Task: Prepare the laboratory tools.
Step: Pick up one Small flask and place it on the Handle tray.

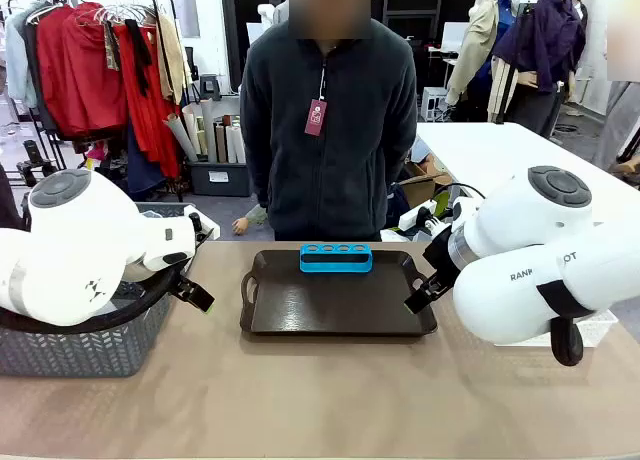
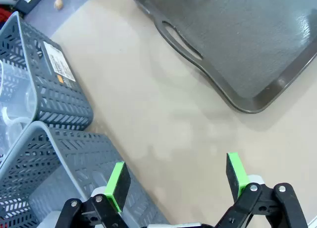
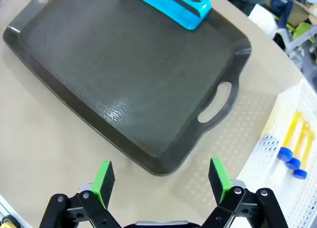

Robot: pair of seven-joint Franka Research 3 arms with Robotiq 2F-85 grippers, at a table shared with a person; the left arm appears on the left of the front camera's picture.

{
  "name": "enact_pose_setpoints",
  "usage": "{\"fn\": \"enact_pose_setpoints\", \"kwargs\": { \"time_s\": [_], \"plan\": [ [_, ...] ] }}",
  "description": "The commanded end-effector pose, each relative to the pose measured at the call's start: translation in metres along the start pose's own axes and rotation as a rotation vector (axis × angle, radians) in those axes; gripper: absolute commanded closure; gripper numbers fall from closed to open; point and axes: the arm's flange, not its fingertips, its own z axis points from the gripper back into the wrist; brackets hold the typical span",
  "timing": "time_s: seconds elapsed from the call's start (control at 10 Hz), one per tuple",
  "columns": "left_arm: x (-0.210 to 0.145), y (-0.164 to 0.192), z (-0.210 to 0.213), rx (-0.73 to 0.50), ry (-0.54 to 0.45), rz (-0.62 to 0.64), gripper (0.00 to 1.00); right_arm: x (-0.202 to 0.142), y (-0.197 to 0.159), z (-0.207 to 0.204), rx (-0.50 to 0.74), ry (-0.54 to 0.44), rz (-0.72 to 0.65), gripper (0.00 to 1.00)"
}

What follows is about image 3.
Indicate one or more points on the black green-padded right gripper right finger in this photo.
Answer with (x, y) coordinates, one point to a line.
(219, 181)

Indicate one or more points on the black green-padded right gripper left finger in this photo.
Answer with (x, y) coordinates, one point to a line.
(104, 183)

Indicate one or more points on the yellow tube with blue cap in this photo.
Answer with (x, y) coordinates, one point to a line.
(301, 143)
(293, 131)
(307, 156)

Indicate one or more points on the white perforated plastic basket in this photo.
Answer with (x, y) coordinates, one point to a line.
(272, 188)

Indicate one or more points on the dark brown plastic tray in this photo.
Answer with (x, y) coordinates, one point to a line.
(123, 76)

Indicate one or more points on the white background table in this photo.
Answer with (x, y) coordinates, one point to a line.
(262, 19)

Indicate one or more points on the blue test tube rack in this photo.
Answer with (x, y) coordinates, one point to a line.
(178, 17)

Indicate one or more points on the green chair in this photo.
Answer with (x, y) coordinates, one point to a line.
(302, 31)

